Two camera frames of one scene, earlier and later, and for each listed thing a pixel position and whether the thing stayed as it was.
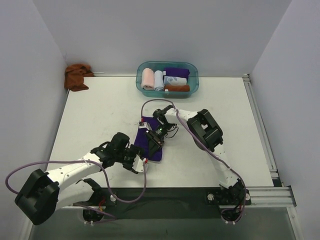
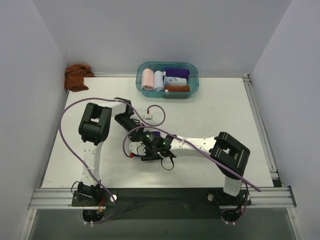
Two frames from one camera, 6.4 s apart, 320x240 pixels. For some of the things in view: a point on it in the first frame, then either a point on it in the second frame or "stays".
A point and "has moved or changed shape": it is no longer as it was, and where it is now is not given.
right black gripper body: [155, 139] → [147, 153]
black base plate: [166, 203] stays
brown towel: [74, 76] stays
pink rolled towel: [147, 82] stays
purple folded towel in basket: [177, 72] stays
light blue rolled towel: [158, 81] stays
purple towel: [141, 141] has moved or changed shape
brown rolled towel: [177, 88] stays
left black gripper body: [131, 159] → [136, 135]
